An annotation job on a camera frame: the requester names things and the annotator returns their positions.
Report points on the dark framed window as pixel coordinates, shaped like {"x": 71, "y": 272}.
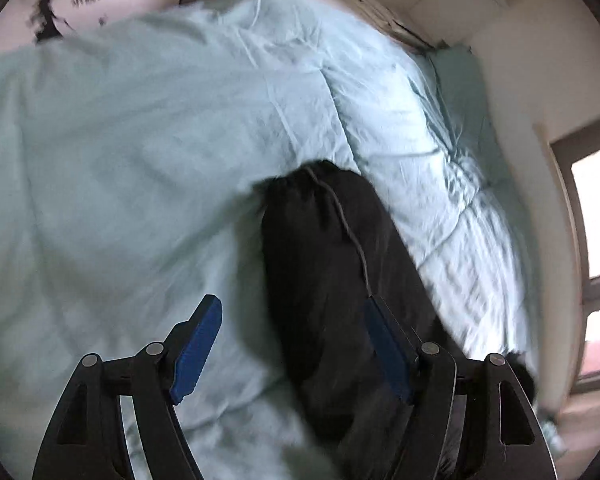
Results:
{"x": 577, "y": 158}

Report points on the black hooded jacket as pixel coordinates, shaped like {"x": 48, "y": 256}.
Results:
{"x": 328, "y": 246}

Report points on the teal pillow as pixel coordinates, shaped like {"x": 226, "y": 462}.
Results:
{"x": 467, "y": 128}

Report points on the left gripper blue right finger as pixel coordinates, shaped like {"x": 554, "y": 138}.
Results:
{"x": 501, "y": 438}

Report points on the light teal quilted duvet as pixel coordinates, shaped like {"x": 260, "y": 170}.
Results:
{"x": 131, "y": 159}

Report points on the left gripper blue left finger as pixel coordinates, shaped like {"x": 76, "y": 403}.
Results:
{"x": 85, "y": 437}

